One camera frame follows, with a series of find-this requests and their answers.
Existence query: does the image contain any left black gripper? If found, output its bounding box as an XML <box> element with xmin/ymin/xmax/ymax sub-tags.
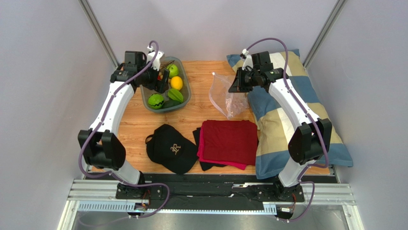
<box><xmin>137</xmin><ymin>60</ymin><xmax>169</xmax><ymax>94</ymax></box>

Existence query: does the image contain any green watermelon toy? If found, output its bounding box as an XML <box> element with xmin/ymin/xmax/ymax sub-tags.
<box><xmin>148</xmin><ymin>93</ymin><xmax>164</xmax><ymax>110</ymax></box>

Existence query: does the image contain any clear zip top bag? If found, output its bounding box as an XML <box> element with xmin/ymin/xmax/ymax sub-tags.
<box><xmin>209</xmin><ymin>72</ymin><xmax>249</xmax><ymax>120</ymax></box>

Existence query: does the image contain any brown longan bunch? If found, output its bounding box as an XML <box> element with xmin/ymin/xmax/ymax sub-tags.
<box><xmin>159</xmin><ymin>60</ymin><xmax>174</xmax><ymax>74</ymax></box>

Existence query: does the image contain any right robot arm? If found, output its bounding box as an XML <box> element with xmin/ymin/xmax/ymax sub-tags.
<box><xmin>228</xmin><ymin>49</ymin><xmax>332</xmax><ymax>201</ymax></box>

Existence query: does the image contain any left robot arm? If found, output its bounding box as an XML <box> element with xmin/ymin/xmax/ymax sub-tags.
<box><xmin>78</xmin><ymin>49</ymin><xmax>169</xmax><ymax>189</ymax></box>

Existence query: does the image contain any grey plastic food tray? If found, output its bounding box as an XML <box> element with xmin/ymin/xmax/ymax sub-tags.
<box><xmin>140</xmin><ymin>57</ymin><xmax>192</xmax><ymax>114</ymax></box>

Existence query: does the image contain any green star fruit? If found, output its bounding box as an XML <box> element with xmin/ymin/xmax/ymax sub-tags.
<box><xmin>167</xmin><ymin>88</ymin><xmax>184</xmax><ymax>103</ymax></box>

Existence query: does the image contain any yellow lemon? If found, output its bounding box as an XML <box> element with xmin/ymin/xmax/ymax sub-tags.
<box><xmin>170</xmin><ymin>76</ymin><xmax>183</xmax><ymax>91</ymax></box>

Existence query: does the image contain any dark green avocado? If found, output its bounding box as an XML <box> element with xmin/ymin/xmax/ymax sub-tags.
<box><xmin>162</xmin><ymin>100</ymin><xmax>182</xmax><ymax>109</ymax></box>

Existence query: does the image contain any green apple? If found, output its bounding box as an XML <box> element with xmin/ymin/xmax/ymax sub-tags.
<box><xmin>166</xmin><ymin>64</ymin><xmax>179</xmax><ymax>78</ymax></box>

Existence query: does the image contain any dark red folded cloth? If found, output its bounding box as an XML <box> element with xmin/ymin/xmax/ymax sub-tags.
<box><xmin>200</xmin><ymin>120</ymin><xmax>258</xmax><ymax>169</ymax></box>

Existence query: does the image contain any plaid pillow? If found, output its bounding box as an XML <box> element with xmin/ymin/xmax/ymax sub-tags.
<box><xmin>227</xmin><ymin>49</ymin><xmax>353</xmax><ymax>179</ymax></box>

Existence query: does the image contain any black baseball cap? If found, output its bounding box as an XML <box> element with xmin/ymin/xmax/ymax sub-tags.
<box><xmin>145</xmin><ymin>124</ymin><xmax>198</xmax><ymax>174</ymax></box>

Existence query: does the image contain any pink folded cloth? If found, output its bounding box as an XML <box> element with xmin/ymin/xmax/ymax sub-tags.
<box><xmin>197</xmin><ymin>131</ymin><xmax>247</xmax><ymax>170</ymax></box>

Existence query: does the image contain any black folded cloth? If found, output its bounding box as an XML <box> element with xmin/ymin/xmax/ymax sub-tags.
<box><xmin>193</xmin><ymin>127</ymin><xmax>226</xmax><ymax>171</ymax></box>

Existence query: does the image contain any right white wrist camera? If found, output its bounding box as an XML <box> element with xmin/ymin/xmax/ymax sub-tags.
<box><xmin>240</xmin><ymin>49</ymin><xmax>253</xmax><ymax>70</ymax></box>

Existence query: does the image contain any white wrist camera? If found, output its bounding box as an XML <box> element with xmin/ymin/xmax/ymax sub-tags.
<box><xmin>147</xmin><ymin>46</ymin><xmax>165</xmax><ymax>71</ymax></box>
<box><xmin>240</xmin><ymin>49</ymin><xmax>253</xmax><ymax>70</ymax></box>

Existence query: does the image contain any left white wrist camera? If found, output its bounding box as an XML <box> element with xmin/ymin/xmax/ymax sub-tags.
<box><xmin>147</xmin><ymin>46</ymin><xmax>165</xmax><ymax>71</ymax></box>

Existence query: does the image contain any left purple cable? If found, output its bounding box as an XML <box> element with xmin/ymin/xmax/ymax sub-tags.
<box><xmin>78</xmin><ymin>40</ymin><xmax>171</xmax><ymax>221</ymax></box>

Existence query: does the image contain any purple cable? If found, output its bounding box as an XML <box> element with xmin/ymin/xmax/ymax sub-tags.
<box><xmin>245</xmin><ymin>38</ymin><xmax>329</xmax><ymax>223</ymax></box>
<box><xmin>78</xmin><ymin>40</ymin><xmax>171</xmax><ymax>221</ymax></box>

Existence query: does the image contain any right aluminium frame post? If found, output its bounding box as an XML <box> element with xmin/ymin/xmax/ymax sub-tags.
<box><xmin>303</xmin><ymin>0</ymin><xmax>348</xmax><ymax>69</ymax></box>

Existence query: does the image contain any aluminium frame post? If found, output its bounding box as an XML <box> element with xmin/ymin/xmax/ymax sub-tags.
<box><xmin>303</xmin><ymin>0</ymin><xmax>348</xmax><ymax>69</ymax></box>
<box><xmin>78</xmin><ymin>0</ymin><xmax>119</xmax><ymax>68</ymax></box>

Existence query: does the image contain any left aluminium frame post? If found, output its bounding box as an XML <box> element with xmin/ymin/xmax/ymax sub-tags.
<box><xmin>78</xmin><ymin>0</ymin><xmax>119</xmax><ymax>68</ymax></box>

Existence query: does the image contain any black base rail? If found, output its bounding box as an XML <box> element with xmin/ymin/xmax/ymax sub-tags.
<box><xmin>86</xmin><ymin>172</ymin><xmax>339</xmax><ymax>211</ymax></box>

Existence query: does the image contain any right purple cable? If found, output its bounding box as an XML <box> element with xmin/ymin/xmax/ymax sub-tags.
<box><xmin>245</xmin><ymin>38</ymin><xmax>329</xmax><ymax>223</ymax></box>

